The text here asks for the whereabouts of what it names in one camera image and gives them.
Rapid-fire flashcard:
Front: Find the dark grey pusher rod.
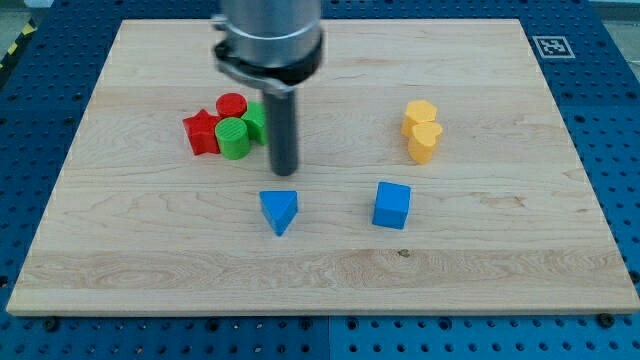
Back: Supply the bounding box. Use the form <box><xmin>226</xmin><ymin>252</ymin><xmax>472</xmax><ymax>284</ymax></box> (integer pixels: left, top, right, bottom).
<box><xmin>263</xmin><ymin>88</ymin><xmax>298</xmax><ymax>176</ymax></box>

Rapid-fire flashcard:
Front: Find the blue triangle block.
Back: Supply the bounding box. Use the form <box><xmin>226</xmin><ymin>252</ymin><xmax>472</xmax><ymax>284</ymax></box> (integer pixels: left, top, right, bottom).
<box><xmin>259</xmin><ymin>190</ymin><xmax>298</xmax><ymax>236</ymax></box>

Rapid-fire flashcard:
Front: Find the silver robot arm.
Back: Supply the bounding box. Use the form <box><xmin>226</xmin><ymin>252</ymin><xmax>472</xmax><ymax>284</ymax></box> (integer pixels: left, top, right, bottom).
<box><xmin>212</xmin><ymin>0</ymin><xmax>324</xmax><ymax>176</ymax></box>

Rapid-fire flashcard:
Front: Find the blue cube block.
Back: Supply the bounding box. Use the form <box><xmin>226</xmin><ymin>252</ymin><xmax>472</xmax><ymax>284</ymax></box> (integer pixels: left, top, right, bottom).
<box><xmin>372</xmin><ymin>182</ymin><xmax>411</xmax><ymax>230</ymax></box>

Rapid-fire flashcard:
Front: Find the green hexagon block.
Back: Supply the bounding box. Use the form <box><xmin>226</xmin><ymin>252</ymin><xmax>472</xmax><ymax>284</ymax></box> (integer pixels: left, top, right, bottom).
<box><xmin>241</xmin><ymin>101</ymin><xmax>267</xmax><ymax>145</ymax></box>

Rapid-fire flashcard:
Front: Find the red cylinder block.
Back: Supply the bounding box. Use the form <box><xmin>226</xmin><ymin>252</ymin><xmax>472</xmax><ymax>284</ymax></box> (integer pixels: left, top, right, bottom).
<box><xmin>215</xmin><ymin>92</ymin><xmax>248</xmax><ymax>119</ymax></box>

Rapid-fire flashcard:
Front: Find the green cylinder block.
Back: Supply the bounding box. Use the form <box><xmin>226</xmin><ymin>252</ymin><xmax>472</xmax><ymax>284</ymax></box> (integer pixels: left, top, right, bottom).
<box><xmin>215</xmin><ymin>117</ymin><xmax>251</xmax><ymax>160</ymax></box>

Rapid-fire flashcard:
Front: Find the wooden board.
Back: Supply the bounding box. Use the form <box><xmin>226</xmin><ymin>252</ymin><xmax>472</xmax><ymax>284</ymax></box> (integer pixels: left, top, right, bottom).
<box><xmin>7</xmin><ymin>19</ymin><xmax>639</xmax><ymax>317</ymax></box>

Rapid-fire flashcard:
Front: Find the red star block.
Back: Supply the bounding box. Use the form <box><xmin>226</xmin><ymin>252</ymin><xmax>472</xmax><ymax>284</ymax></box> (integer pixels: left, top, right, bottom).
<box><xmin>182</xmin><ymin>109</ymin><xmax>220</xmax><ymax>155</ymax></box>

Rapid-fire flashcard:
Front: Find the yellow pentagon block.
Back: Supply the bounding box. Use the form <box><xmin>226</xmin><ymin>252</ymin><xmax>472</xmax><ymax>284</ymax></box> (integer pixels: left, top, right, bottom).
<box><xmin>401</xmin><ymin>100</ymin><xmax>438</xmax><ymax>137</ymax></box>

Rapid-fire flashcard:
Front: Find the yellow heart block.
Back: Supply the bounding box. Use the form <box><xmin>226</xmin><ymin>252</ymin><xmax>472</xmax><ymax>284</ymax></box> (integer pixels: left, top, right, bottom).
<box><xmin>408</xmin><ymin>122</ymin><xmax>443</xmax><ymax>164</ymax></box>

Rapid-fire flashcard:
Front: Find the white fiducial marker tag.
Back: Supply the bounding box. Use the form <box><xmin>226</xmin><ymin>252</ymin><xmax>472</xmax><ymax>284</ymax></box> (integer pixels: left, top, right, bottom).
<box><xmin>532</xmin><ymin>35</ymin><xmax>575</xmax><ymax>59</ymax></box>

